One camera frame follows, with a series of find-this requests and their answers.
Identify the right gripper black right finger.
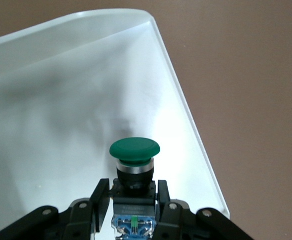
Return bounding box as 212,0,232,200
152,179,255,240

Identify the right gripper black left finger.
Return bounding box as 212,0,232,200
0,177,111,240

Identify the green mushroom push button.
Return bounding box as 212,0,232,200
109,137,161,240

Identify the white plastic tray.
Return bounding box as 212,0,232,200
0,8,231,240

